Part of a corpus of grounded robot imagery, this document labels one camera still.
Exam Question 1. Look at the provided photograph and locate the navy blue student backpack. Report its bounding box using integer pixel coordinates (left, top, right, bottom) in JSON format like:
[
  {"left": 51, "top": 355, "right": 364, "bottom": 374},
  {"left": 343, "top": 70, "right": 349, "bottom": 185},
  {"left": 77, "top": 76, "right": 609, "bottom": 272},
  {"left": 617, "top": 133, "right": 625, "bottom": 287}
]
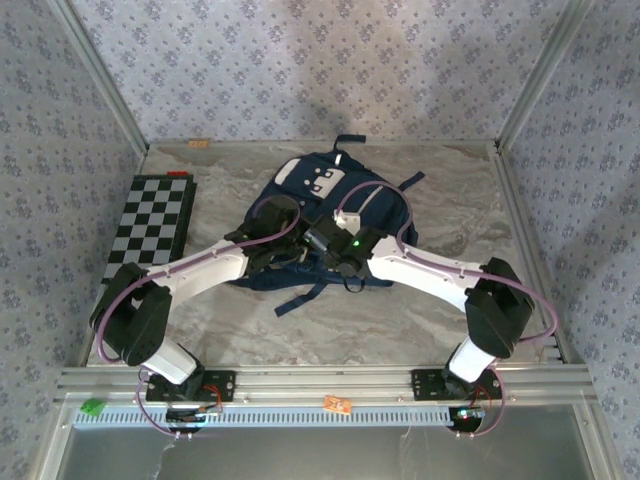
[{"left": 227, "top": 133, "right": 426, "bottom": 317}]

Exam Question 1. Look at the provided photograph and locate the black and grey chessboard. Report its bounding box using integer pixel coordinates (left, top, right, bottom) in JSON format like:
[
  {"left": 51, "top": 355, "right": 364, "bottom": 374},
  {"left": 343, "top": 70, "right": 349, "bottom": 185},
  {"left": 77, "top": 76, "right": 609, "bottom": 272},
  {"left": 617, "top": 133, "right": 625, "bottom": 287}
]
[{"left": 101, "top": 173, "right": 197, "bottom": 286}]

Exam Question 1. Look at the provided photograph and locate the shiny metal panel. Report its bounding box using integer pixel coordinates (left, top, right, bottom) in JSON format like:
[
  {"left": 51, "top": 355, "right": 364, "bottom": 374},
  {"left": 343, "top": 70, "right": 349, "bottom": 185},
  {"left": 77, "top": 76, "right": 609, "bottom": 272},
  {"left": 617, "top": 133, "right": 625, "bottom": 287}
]
[{"left": 39, "top": 404, "right": 616, "bottom": 480}]

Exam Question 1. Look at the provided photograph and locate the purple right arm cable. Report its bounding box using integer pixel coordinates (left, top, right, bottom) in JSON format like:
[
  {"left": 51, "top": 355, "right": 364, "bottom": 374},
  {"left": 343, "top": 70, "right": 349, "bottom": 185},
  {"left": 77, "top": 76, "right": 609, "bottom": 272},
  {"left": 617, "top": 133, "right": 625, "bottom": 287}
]
[{"left": 338, "top": 180, "right": 559, "bottom": 441}]

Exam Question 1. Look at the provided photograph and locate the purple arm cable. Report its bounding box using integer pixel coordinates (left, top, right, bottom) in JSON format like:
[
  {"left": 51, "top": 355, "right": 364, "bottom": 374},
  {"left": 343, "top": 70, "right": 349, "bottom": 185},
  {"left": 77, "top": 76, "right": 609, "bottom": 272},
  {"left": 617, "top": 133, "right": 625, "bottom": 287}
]
[
  {"left": 88, "top": 197, "right": 304, "bottom": 440},
  {"left": 338, "top": 180, "right": 559, "bottom": 441}
]

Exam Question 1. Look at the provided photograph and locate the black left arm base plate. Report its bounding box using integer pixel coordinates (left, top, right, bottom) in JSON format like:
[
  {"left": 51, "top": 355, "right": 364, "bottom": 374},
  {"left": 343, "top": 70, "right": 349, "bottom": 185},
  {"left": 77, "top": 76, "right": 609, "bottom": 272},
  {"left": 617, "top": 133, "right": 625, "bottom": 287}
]
[{"left": 144, "top": 368, "right": 237, "bottom": 402}]

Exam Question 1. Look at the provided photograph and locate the aluminium mounting rail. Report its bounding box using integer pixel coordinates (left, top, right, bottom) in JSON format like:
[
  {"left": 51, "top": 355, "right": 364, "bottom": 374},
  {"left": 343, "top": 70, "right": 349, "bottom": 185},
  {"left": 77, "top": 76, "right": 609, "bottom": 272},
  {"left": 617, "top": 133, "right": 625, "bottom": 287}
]
[{"left": 54, "top": 364, "right": 599, "bottom": 406}]

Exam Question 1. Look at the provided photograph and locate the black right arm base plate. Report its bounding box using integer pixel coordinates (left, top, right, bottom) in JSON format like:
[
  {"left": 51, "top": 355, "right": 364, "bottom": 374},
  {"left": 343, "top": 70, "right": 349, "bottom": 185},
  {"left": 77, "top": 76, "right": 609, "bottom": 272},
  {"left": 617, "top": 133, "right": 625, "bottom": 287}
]
[{"left": 410, "top": 368, "right": 503, "bottom": 402}]

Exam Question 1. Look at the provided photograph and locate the aluminium side rail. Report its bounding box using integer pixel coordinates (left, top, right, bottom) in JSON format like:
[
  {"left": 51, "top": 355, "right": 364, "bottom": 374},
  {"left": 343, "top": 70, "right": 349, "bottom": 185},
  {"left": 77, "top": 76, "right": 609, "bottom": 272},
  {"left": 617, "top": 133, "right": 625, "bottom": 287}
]
[{"left": 492, "top": 144, "right": 571, "bottom": 364}]

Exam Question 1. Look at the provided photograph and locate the grey slotted cable duct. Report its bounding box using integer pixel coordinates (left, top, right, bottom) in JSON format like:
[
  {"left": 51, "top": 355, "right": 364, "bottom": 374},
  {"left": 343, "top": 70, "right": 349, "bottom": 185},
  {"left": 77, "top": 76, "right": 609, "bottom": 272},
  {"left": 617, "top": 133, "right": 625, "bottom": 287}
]
[{"left": 72, "top": 405, "right": 459, "bottom": 429}]

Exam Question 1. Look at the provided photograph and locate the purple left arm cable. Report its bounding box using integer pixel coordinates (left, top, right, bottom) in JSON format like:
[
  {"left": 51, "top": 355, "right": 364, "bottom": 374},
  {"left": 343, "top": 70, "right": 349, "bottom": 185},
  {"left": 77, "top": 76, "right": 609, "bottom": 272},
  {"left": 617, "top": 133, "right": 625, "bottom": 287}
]
[{"left": 88, "top": 197, "right": 304, "bottom": 440}]

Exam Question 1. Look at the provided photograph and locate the aluminium frame post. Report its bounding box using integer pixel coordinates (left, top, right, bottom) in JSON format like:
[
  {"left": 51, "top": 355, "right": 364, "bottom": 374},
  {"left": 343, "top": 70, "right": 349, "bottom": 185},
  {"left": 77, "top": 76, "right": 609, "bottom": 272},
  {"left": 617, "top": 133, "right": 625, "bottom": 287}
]
[
  {"left": 494, "top": 0, "right": 599, "bottom": 151},
  {"left": 47, "top": 0, "right": 151, "bottom": 154}
]

